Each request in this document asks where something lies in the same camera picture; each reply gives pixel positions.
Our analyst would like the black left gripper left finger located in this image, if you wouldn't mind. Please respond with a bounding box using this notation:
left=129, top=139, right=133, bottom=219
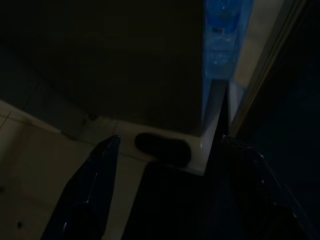
left=41, top=134, right=122, bottom=240

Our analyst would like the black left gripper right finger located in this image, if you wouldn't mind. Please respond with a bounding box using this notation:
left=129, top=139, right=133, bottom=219
left=221, top=134, right=320, bottom=240

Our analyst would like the white fridge cabinet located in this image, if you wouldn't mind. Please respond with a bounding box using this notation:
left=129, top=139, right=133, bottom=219
left=0, top=0, right=226, bottom=177

